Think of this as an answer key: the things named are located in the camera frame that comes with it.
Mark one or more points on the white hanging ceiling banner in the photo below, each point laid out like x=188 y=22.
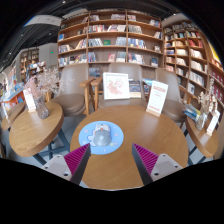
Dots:
x=43 y=20

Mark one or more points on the curved wooden bookshelf with books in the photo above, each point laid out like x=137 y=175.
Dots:
x=190 y=53

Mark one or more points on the small white table sign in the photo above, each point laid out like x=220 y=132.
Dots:
x=29 y=100
x=213 y=123

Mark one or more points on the round wooden side table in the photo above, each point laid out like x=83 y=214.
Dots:
x=201 y=140
x=35 y=133
x=13 y=116

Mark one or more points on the glass vase with dried flowers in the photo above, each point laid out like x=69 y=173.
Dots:
x=201 y=121

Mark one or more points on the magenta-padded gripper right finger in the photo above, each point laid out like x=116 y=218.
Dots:
x=146 y=160

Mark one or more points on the teal books on armrest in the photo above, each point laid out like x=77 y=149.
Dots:
x=148 y=81

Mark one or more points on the white framed floral picture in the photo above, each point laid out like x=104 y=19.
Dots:
x=116 y=86

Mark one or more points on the glass vase with pink flowers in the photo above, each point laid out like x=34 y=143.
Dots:
x=41 y=110

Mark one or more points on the small distant wooden bookshelf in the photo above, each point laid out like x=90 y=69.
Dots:
x=28 y=61

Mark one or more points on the dark blue book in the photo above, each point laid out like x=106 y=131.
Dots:
x=134 y=87

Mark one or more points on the grey computer mouse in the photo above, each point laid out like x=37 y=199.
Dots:
x=101 y=137

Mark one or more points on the white sign on wooden base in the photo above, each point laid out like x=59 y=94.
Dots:
x=157 y=96

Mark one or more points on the stack of blue books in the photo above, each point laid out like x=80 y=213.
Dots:
x=191 y=111

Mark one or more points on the round blue mouse pad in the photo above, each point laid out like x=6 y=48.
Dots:
x=116 y=138

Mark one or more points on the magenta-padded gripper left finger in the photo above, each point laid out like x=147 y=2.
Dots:
x=77 y=160

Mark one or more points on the wide wooden bookshelf with books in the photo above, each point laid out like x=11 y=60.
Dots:
x=110 y=40

